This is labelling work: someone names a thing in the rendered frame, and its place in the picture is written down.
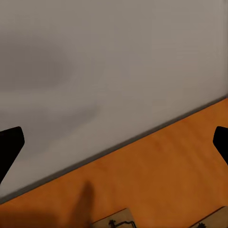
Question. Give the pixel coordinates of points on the mousetrap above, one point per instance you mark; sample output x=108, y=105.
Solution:
x=219, y=219
x=122, y=219

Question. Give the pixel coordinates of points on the cabinet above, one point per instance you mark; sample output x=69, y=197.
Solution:
x=173, y=178

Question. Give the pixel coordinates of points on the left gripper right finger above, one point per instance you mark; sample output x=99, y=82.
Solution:
x=220, y=141

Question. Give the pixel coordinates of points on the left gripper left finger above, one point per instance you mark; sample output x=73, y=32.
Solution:
x=11, y=142

